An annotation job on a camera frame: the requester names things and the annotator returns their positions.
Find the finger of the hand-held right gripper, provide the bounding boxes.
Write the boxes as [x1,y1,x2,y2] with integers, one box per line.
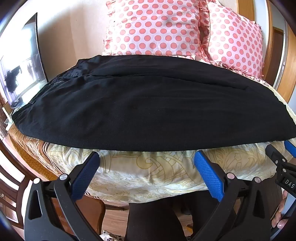
[265,144,287,166]
[284,140,296,159]

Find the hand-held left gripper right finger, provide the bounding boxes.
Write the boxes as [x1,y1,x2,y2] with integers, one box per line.
[194,151,271,241]

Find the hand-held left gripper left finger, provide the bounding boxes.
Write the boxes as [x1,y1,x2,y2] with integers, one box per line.
[24,151,102,241]

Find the black pants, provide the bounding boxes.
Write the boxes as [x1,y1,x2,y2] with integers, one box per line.
[11,54,296,152]

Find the person's right hand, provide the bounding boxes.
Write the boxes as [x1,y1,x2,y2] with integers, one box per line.
[271,190,291,230]

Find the yellow patterned bedspread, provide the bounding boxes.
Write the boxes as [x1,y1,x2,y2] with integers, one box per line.
[8,77,296,204]

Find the person's dark trouser legs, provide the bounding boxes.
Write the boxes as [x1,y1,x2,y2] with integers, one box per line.
[125,191,219,241]

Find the wooden chair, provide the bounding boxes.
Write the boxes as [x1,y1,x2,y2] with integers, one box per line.
[0,141,31,232]

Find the brown wooden door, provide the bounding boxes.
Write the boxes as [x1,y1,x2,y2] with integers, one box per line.
[273,27,284,47]

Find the pink polka dot pillow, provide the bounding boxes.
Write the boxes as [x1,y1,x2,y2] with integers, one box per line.
[103,0,210,58]
[200,0,264,80]

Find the flat screen television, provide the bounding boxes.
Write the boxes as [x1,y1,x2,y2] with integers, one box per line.
[0,13,49,109]

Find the wooden door frame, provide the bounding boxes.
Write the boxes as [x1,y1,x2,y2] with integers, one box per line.
[276,52,296,103]
[236,0,278,81]

